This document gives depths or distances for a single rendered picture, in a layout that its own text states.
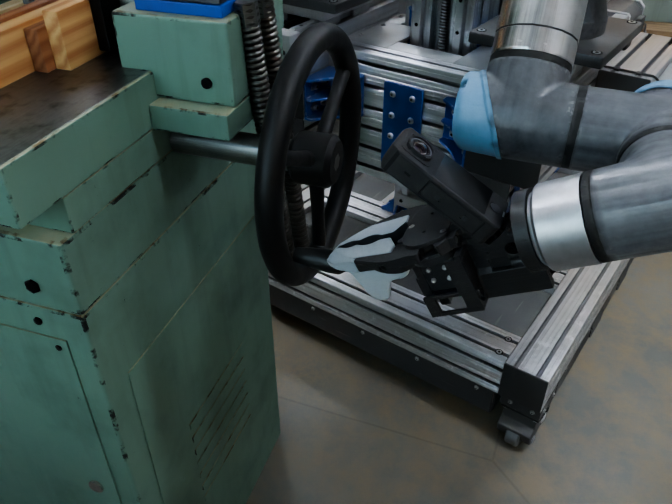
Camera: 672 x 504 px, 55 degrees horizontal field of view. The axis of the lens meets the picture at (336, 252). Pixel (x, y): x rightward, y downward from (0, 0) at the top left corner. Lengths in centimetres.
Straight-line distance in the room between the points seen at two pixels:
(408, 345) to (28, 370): 84
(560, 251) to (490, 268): 8
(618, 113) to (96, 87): 50
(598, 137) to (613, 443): 106
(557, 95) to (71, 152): 44
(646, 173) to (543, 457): 104
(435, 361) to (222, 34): 93
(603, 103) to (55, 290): 54
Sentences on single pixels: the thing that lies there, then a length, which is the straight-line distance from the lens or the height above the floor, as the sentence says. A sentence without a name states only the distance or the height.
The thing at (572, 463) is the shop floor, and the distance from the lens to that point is 150.
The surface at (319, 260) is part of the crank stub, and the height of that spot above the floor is 75.
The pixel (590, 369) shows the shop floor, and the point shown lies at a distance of 171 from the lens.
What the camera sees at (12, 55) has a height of 93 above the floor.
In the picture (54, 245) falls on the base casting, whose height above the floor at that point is 80.
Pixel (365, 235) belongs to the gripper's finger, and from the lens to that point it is 63.
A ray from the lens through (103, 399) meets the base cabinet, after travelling 79.
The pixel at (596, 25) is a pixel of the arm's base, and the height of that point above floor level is 84.
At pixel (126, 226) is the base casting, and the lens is 74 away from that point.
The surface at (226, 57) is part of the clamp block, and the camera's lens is 69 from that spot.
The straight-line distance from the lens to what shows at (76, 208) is 66.
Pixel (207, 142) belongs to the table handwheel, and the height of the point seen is 82.
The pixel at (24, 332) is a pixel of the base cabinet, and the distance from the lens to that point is 78.
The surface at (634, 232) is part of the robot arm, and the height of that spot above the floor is 88.
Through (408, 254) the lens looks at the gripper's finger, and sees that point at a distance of 56.
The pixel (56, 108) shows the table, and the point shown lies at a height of 90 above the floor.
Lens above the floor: 115
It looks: 36 degrees down
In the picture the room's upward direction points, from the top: straight up
